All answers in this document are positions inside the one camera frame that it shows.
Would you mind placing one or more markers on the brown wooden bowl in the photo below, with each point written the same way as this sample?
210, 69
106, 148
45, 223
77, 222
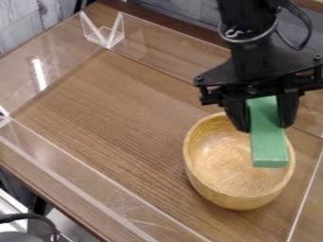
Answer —
218, 169

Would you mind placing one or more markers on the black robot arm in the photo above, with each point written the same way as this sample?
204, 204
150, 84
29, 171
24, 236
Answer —
249, 20

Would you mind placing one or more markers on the clear acrylic corner bracket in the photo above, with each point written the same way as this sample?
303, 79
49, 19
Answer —
104, 36

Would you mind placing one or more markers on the clear acrylic tray wall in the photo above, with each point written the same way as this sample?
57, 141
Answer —
93, 124

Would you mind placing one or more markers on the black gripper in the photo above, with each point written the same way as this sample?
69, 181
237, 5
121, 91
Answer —
260, 69

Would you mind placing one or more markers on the green rectangular block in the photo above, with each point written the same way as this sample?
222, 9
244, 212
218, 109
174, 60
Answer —
267, 136

